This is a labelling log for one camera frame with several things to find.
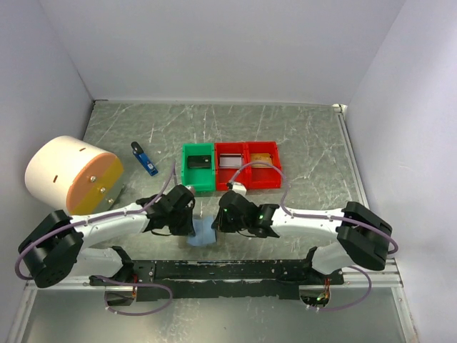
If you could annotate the green plastic bin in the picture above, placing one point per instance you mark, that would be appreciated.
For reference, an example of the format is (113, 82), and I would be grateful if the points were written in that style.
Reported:
(203, 180)

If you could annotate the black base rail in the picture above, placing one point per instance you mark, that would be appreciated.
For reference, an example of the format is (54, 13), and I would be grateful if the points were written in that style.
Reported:
(230, 278)

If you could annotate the red plastic bin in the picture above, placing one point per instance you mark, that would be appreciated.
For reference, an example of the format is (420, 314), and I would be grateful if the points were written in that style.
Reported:
(265, 178)
(223, 176)

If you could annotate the gold card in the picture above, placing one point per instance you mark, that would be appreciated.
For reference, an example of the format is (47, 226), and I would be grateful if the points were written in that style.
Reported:
(261, 160)

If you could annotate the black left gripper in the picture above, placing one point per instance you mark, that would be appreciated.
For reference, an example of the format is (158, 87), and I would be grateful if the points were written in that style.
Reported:
(187, 229)

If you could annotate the dark card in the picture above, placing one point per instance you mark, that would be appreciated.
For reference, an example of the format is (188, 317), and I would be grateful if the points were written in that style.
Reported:
(199, 162)

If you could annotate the blue stapler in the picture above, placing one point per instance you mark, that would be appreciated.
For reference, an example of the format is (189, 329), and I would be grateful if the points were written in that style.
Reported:
(143, 159)

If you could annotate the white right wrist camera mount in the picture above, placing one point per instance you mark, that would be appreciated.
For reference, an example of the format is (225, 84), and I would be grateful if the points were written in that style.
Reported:
(238, 188)

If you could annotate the white drum with orange lid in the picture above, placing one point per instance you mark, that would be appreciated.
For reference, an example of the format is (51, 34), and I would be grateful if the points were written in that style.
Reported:
(77, 177)

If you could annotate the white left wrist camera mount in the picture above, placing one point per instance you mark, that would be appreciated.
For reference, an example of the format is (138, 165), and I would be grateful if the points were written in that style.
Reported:
(191, 189)

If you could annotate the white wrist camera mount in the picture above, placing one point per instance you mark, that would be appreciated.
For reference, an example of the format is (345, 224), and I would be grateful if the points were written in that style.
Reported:
(238, 188)
(191, 189)

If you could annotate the grey card holder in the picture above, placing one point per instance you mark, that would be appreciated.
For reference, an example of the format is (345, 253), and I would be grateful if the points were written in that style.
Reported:
(204, 233)

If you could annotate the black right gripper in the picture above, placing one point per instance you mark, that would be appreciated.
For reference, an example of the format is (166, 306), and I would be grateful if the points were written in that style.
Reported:
(220, 224)

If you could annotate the red right plastic bin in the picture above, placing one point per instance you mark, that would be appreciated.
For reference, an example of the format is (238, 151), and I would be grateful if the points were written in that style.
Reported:
(265, 178)

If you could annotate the red middle plastic bin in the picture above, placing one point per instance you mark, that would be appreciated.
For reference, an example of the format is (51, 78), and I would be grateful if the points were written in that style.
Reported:
(223, 176)

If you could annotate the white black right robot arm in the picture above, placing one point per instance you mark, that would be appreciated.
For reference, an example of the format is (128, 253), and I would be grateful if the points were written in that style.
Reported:
(356, 235)

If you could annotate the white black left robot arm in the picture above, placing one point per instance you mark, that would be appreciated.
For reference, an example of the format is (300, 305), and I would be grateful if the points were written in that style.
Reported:
(62, 245)

